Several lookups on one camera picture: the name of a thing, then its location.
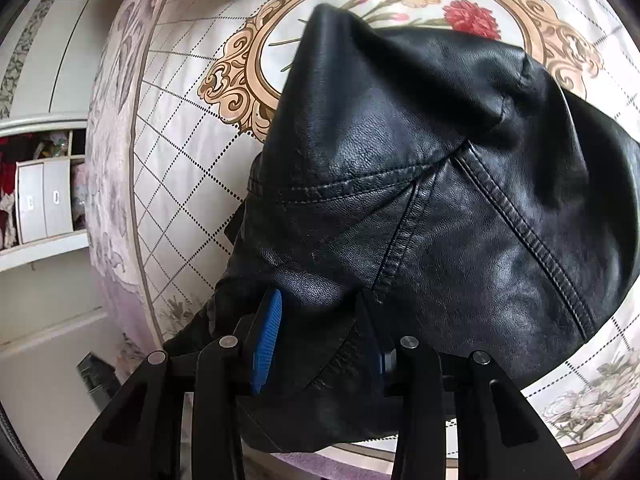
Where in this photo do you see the white floral bed quilt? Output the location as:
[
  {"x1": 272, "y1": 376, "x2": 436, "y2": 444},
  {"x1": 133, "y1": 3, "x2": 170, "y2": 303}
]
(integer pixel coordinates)
[{"x1": 86, "y1": 0, "x2": 639, "y2": 479}]

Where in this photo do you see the white drawer cabinet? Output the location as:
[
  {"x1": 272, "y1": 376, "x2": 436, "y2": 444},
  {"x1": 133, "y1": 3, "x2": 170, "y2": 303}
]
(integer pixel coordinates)
[{"x1": 1, "y1": 115, "x2": 88, "y2": 271}]

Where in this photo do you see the white wardrobe door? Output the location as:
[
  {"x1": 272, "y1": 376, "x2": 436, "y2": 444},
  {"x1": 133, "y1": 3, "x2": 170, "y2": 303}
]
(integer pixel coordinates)
[{"x1": 1, "y1": 0, "x2": 122, "y2": 128}]

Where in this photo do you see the black leather jacket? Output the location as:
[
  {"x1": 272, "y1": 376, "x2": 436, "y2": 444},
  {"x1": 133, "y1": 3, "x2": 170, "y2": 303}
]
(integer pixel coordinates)
[{"x1": 166, "y1": 4, "x2": 639, "y2": 453}]

